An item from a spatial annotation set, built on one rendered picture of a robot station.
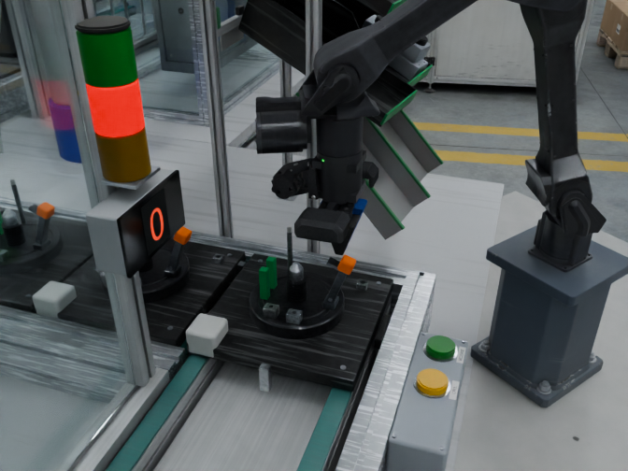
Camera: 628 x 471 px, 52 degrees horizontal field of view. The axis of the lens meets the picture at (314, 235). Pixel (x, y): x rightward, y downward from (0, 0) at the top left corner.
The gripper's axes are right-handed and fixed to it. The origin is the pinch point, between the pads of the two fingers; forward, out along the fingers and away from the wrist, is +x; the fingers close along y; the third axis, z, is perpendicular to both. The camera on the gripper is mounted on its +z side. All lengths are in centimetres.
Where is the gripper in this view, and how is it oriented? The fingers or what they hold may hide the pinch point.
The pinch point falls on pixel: (339, 232)
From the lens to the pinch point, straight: 86.4
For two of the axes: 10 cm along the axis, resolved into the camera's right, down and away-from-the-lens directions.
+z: -9.5, -1.5, 2.8
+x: 0.2, 8.5, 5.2
